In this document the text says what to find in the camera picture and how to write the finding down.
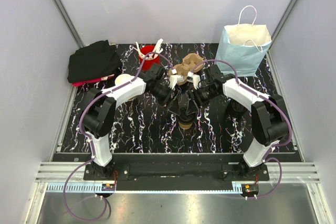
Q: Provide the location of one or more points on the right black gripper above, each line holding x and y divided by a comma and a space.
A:
193, 94

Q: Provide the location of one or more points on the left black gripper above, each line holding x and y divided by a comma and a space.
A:
172, 105

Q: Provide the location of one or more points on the black plastic cup lid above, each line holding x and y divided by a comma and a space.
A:
186, 119

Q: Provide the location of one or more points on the brown paper cup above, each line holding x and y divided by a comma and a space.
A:
185, 126

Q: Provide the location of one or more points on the light blue paper bag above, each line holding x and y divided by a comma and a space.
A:
243, 46

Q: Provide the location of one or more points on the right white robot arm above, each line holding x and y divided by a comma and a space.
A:
269, 116

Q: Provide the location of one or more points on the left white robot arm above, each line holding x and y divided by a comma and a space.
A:
97, 117

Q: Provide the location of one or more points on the black marble pattern mat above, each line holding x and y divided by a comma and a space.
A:
142, 126

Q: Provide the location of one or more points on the red cup holder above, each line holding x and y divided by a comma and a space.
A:
148, 63

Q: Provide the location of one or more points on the stack of black cup lids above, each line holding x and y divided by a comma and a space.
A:
235, 109

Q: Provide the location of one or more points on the white stirrers bundle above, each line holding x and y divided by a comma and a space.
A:
157, 48

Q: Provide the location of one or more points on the stack of brown paper cups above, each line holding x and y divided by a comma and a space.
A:
121, 79

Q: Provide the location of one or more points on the black folded cloth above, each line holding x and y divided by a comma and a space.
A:
94, 61

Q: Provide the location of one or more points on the pink cloth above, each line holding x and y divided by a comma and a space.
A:
78, 84

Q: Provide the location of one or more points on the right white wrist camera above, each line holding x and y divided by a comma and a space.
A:
194, 79

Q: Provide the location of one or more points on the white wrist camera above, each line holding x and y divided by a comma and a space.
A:
194, 79
175, 79

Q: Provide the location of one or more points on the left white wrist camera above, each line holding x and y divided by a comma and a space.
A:
175, 79

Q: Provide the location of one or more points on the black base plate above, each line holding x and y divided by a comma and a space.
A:
161, 172

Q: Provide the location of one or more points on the aluminium frame rail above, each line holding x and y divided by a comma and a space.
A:
303, 173

